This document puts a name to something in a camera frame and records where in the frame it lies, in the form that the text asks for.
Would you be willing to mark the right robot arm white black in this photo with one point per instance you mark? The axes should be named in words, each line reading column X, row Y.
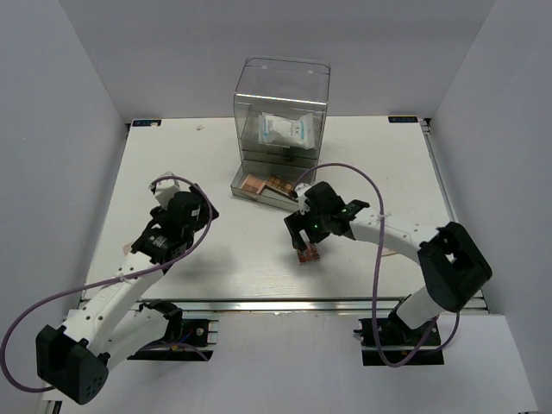
column 453, row 267

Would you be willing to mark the colourful pastel eyeshadow palette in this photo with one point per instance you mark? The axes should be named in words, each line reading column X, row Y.
column 388, row 253

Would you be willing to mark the long brown eyeshadow palette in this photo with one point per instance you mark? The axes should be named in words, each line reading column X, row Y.
column 280, row 186

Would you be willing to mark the aluminium table rail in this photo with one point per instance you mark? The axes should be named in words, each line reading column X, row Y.
column 277, row 305

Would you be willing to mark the blue table label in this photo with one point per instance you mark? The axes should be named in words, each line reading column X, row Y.
column 145, row 123
column 402, row 119

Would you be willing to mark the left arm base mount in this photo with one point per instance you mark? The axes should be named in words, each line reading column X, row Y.
column 195, row 342

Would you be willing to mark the nine-pan pink eyeshadow palette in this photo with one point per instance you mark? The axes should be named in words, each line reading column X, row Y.
column 311, row 254

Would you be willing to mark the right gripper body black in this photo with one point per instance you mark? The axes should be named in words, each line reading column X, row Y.
column 313, row 222

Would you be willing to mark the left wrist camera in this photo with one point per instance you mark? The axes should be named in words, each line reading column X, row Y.
column 165, row 189

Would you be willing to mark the four-pan brown eyeshadow palette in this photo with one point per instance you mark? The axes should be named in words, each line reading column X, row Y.
column 253, row 184

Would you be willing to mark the left blue table label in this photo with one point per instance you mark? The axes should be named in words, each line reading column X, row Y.
column 145, row 123

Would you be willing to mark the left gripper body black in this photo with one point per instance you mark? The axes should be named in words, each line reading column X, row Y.
column 203, row 215

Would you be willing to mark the right blue table label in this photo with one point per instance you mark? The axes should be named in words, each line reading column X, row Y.
column 402, row 119

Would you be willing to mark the black jar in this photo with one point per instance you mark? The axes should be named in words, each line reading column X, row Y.
column 292, row 153

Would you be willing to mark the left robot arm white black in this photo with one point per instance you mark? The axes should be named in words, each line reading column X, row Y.
column 76, row 358

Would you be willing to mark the clear acrylic drawer organizer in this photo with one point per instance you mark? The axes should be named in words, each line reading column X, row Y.
column 280, row 108

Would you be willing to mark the cotton pad pack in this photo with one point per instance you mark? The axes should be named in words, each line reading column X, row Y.
column 267, row 132
column 297, row 133

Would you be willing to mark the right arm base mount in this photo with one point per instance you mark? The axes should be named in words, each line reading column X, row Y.
column 397, row 344

